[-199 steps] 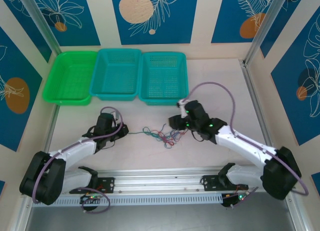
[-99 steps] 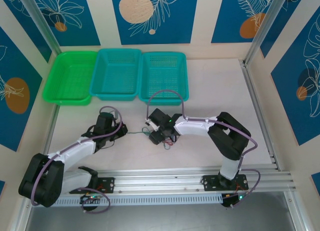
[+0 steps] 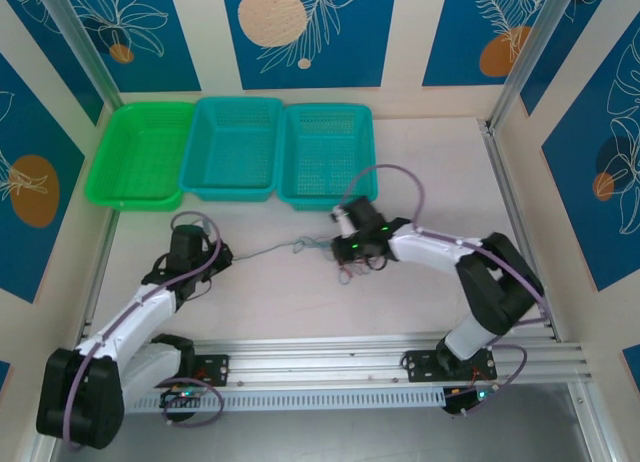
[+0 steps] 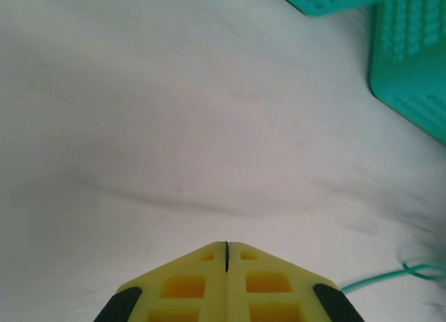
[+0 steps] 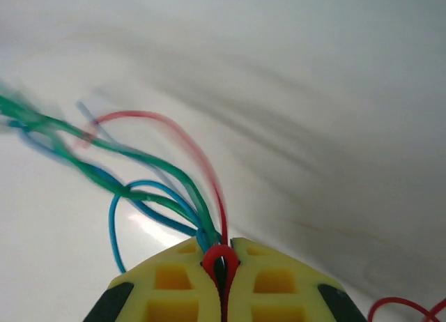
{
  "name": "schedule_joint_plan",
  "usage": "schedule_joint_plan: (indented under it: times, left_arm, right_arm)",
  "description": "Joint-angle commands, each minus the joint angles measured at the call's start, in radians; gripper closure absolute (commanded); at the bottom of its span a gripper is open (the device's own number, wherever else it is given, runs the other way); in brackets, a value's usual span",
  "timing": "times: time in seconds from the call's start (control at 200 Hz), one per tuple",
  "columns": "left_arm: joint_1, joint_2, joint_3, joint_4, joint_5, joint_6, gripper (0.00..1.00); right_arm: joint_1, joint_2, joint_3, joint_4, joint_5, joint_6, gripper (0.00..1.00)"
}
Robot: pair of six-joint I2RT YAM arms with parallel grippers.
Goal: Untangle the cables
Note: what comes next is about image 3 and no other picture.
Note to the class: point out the teal perforated plastic basket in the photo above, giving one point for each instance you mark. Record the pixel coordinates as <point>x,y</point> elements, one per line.
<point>325,152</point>

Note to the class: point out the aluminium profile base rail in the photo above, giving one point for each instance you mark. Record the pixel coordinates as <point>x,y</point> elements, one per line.
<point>320,357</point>

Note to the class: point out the teal solid-wall plastic basket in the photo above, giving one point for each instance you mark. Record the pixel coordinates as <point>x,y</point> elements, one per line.
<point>230,147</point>

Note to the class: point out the blue floral wall poster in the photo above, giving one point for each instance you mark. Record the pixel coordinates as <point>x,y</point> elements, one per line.
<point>480,32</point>
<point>595,182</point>
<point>310,32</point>
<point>35,182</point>
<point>125,32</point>

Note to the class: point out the aluminium side rail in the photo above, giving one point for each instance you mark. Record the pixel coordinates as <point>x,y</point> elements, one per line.
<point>510,207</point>
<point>97,282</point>

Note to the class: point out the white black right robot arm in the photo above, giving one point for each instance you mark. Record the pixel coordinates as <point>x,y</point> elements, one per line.
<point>435,249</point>

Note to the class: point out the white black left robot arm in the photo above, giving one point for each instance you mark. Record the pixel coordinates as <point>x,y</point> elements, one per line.
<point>132,312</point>

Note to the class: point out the green plastic basket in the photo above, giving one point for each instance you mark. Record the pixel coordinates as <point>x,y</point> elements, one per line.
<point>135,157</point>

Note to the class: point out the aluminium corner post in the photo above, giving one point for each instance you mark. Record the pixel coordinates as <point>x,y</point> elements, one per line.
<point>530,47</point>
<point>80,42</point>

